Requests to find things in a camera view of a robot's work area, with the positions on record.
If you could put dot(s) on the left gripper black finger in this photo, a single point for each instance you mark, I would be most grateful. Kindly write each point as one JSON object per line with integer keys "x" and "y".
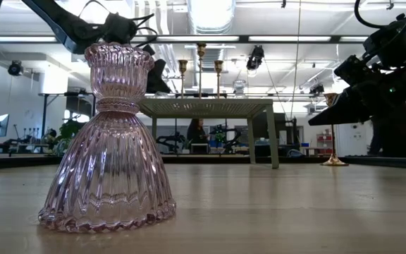
{"x": 160, "y": 77}

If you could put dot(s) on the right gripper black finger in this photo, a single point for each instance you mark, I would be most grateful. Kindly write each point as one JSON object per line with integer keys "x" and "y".
{"x": 358, "y": 100}
{"x": 344, "y": 118}

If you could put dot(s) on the short gold candlestick holder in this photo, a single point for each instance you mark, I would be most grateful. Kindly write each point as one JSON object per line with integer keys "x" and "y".
{"x": 183, "y": 65}
{"x": 218, "y": 65}

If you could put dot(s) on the tall gold candlestick holder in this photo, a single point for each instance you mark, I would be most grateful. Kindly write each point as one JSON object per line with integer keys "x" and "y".
{"x": 334, "y": 162}

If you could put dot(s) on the medium gold candlestick holder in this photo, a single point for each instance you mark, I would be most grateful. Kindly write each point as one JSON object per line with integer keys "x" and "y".
{"x": 201, "y": 47}

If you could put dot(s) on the pink ribbed glass candle holder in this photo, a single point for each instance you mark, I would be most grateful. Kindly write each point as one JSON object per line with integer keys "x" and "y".
{"x": 108, "y": 158}

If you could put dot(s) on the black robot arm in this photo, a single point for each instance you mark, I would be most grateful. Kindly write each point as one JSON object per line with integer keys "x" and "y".
{"x": 229, "y": 135}
{"x": 171, "y": 139}

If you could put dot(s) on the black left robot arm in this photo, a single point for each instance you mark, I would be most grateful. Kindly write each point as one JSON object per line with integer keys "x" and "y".
{"x": 65, "y": 24}

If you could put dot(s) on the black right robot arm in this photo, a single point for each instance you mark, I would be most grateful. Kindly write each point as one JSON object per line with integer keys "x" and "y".
{"x": 393, "y": 42}

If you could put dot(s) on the white column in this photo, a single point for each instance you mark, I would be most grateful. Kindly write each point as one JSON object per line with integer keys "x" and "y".
{"x": 351, "y": 141}

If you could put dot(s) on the red storage shelf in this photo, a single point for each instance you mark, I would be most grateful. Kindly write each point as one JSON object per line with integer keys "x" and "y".
{"x": 324, "y": 138}

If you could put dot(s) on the person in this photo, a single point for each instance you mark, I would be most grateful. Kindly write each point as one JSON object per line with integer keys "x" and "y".
{"x": 400, "y": 134}
{"x": 196, "y": 134}

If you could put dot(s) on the pale green perforated metal shelf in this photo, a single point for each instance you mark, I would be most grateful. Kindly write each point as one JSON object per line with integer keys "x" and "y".
{"x": 206, "y": 107}

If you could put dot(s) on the dark cabinet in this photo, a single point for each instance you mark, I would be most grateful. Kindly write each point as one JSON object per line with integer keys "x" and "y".
{"x": 261, "y": 137}

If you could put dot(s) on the green plant in white pot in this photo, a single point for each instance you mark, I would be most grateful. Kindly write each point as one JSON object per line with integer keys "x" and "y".
{"x": 69, "y": 128}

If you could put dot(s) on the black metal rack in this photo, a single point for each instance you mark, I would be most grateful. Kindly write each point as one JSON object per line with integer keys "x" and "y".
{"x": 44, "y": 113}

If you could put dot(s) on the small grey monitor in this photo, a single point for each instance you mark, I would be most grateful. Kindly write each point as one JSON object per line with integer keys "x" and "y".
{"x": 0, "y": 125}

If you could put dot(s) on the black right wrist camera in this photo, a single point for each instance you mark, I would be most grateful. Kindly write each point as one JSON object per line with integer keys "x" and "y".
{"x": 349, "y": 70}

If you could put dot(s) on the black ceiling-mounted camera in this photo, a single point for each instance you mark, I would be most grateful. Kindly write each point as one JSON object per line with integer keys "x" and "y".
{"x": 256, "y": 56}
{"x": 316, "y": 90}
{"x": 15, "y": 68}

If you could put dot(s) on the black overhead frame bar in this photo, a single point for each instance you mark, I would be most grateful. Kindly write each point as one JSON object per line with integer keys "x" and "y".
{"x": 336, "y": 39}

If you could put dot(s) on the silver ventilation duct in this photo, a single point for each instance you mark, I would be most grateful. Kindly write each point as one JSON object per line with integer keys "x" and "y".
{"x": 211, "y": 16}

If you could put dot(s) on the black table edge rail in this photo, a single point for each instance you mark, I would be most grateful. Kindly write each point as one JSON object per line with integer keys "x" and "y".
{"x": 12, "y": 162}

